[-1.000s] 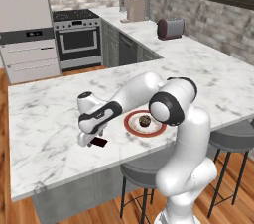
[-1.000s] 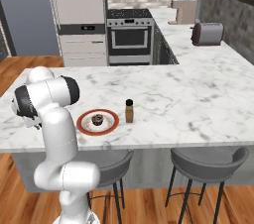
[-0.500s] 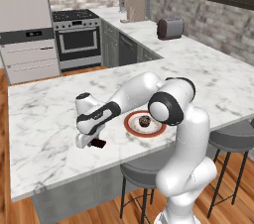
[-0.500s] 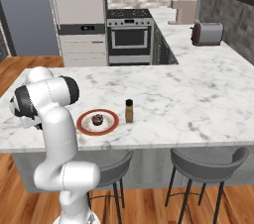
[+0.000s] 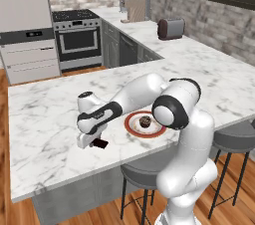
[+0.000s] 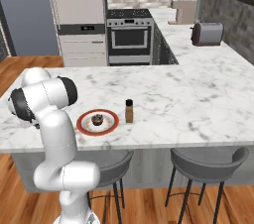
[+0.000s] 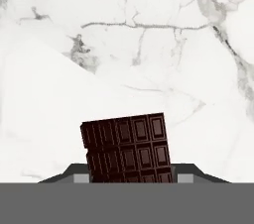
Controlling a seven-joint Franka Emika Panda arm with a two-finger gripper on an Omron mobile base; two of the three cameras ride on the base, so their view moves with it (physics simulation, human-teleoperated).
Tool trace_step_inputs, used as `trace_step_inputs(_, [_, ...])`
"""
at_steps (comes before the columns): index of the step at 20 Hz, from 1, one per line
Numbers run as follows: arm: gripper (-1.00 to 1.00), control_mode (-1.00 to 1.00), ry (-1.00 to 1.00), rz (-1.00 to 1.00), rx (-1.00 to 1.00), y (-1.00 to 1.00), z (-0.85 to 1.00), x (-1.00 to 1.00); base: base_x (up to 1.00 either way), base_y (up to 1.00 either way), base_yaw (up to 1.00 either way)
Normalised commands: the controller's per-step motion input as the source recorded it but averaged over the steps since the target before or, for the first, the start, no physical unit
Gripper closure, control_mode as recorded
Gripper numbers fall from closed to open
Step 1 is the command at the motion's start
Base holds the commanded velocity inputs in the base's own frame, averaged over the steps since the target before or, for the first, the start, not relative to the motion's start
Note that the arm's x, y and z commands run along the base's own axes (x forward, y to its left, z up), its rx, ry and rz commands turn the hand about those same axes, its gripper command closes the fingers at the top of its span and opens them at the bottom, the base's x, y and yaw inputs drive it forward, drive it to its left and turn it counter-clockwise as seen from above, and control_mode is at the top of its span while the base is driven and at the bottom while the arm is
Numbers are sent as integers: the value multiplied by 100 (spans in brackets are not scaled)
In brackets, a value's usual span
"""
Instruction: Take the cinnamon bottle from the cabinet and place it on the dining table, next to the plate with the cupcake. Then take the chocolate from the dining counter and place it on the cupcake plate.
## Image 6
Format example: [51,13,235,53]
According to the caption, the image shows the brown cinnamon bottle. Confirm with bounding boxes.
[124,98,134,124]

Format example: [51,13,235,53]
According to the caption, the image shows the red rimmed plate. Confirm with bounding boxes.
[75,108,120,137]

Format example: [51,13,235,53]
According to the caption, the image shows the black and steel oven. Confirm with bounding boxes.
[106,8,155,66]

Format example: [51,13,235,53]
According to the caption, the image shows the dark base cabinets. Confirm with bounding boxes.
[151,19,180,66]

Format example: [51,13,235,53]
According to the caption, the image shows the grey bar stool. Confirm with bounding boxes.
[86,150,135,224]
[164,146,250,224]

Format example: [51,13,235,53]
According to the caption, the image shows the silver toaster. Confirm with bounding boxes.
[190,22,225,48]

